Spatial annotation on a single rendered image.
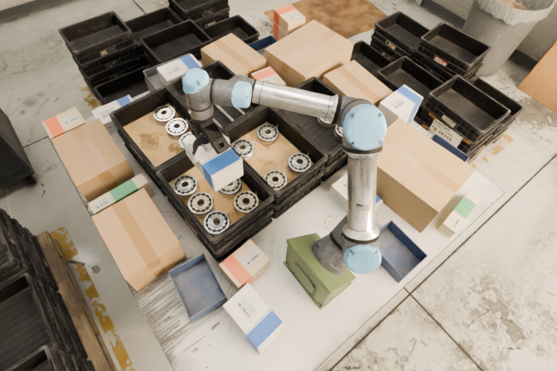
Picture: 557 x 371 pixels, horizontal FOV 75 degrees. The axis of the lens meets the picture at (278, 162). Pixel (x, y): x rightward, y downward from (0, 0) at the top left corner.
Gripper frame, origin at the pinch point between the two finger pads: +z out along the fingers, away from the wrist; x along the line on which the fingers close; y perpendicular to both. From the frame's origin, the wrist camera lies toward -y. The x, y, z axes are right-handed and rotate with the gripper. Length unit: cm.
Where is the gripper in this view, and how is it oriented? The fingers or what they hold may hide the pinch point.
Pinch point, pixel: (212, 155)
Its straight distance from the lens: 131.8
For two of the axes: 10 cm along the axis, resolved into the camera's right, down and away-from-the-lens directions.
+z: -0.3, 5.8, 8.2
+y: -6.1, -6.6, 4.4
